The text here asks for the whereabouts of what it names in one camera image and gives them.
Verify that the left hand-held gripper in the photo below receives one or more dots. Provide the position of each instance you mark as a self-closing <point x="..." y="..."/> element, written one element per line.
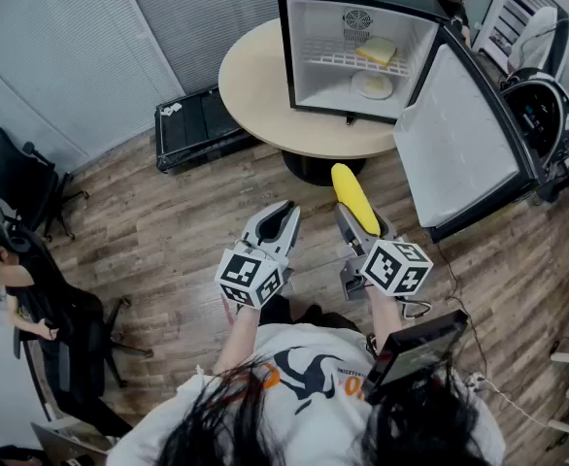
<point x="245" y="275"/>

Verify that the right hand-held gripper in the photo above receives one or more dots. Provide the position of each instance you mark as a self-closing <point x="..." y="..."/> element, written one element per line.
<point x="391" y="265"/>

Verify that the yellow banana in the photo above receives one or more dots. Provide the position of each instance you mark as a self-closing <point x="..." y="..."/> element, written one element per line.
<point x="352" y="193"/>

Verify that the person's right forearm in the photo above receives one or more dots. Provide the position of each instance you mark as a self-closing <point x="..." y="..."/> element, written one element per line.
<point x="384" y="318"/>

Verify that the person's left forearm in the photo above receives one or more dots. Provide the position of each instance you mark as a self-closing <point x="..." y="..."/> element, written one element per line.
<point x="241" y="338"/>

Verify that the person's black trousers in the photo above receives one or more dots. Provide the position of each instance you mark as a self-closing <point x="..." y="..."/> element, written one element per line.
<point x="284" y="311"/>

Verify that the black chest-mounted device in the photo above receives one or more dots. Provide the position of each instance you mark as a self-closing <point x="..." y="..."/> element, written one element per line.
<point x="411" y="352"/>

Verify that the black floor tray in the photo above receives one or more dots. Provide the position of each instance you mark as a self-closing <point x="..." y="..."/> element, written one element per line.
<point x="192" y="124"/>

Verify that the round beige table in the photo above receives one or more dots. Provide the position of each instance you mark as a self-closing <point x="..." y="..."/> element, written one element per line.
<point x="255" y="90"/>

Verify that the white round plate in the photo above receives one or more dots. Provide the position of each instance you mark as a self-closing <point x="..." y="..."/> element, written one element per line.
<point x="372" y="85"/>

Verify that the crumpled white paper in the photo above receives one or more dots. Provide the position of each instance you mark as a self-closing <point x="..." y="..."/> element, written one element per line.
<point x="170" y="109"/>

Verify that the bread slice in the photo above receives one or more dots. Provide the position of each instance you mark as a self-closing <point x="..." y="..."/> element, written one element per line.
<point x="377" y="50"/>

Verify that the person's white printed shirt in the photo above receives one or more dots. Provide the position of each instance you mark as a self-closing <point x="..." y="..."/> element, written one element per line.
<point x="313" y="415"/>

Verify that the black swivel chair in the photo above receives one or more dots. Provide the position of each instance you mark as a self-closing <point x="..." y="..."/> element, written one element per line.
<point x="95" y="328"/>

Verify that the round black machine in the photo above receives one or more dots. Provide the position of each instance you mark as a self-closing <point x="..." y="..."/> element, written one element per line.
<point x="537" y="109"/>

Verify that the empty black office chair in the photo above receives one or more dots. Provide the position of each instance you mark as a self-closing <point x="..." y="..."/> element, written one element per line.
<point x="17" y="177"/>

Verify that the metal storage shelf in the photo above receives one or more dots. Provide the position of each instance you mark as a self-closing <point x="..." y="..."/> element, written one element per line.
<point x="512" y="12"/>

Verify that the grey laptop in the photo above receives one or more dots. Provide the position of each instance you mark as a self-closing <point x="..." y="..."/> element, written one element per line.
<point x="61" y="442"/>

